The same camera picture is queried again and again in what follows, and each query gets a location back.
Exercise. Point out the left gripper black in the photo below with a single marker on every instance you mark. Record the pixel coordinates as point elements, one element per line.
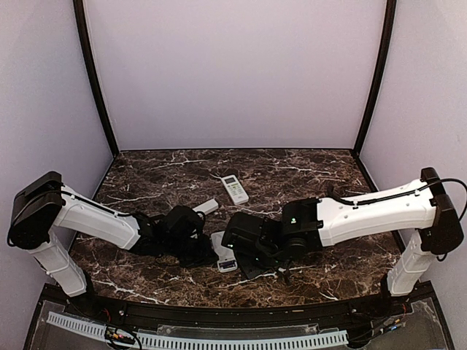
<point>206,253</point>

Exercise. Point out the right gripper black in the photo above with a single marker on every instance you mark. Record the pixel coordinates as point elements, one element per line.
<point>249,270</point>

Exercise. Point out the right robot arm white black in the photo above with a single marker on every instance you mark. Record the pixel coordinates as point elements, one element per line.
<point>311,224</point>

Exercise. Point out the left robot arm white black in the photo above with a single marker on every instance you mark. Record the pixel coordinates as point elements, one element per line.
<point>48,203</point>

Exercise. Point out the white remote with label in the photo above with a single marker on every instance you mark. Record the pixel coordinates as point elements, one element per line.
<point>207,207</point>

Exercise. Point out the white remote with buttons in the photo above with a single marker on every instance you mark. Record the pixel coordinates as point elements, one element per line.
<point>235,190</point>

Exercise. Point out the white slotted cable duct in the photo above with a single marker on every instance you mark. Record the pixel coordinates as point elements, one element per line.
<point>177,337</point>

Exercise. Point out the black front rail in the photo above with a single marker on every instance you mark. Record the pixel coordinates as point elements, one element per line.
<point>352,313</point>

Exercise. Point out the left black frame post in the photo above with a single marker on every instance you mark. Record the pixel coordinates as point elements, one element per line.
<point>90,67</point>

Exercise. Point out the black frame post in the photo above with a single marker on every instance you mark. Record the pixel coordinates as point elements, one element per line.
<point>90,67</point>
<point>379,69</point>

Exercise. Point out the right black frame post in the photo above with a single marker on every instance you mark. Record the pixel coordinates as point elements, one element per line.
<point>379,69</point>

